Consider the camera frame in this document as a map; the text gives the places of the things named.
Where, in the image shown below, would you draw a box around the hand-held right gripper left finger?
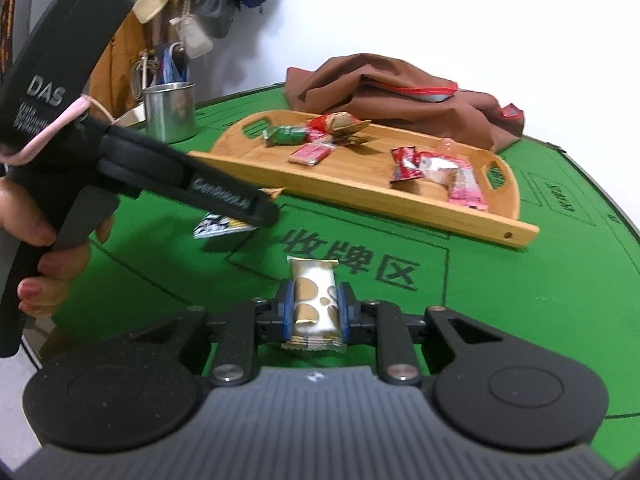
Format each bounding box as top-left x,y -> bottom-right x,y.
120,282 -> 296,386

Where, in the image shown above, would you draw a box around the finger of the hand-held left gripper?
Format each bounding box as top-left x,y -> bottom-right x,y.
187,157 -> 279,227

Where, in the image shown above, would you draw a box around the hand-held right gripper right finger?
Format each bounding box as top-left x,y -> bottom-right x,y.
336,284 -> 511,386

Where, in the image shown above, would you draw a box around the white packet with gold dots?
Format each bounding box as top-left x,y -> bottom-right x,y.
281,256 -> 347,352

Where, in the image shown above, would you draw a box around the black and white snack packet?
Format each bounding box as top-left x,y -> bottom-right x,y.
194,212 -> 256,239

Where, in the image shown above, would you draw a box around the green pea snack packet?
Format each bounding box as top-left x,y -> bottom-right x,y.
262,125 -> 308,147

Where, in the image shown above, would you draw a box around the red biscuit packet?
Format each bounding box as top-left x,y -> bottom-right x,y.
288,142 -> 335,167

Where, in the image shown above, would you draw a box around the red mixed nut packet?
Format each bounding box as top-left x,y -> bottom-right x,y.
306,112 -> 372,147

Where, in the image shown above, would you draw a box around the bamboo serving tray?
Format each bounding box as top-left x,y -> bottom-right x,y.
187,109 -> 541,250

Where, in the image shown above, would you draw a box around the gold foil snack packet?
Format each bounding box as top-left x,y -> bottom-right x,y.
327,130 -> 372,147

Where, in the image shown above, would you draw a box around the red stick sachet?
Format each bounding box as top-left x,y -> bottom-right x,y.
390,146 -> 418,183
400,152 -> 426,182

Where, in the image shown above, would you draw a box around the pink clear snack packet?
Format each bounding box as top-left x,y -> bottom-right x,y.
447,167 -> 488,211

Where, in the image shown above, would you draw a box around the person's left hand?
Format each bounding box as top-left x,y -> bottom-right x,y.
0,176 -> 116,317

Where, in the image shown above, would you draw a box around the red printed banner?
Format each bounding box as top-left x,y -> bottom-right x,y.
0,0 -> 18,78

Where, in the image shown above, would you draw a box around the stainless steel cup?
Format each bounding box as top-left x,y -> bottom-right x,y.
131,55 -> 198,143

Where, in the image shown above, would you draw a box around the white small handbag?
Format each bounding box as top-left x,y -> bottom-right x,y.
169,15 -> 215,58

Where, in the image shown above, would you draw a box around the black hanging bag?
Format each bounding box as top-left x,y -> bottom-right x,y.
192,0 -> 268,38

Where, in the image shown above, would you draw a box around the brown cloth with red trim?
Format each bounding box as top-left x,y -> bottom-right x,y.
285,52 -> 526,153

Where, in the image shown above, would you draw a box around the pink cord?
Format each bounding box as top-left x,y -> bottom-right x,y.
0,96 -> 116,166

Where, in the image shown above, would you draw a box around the blue lanyards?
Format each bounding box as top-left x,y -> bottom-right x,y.
152,45 -> 191,86

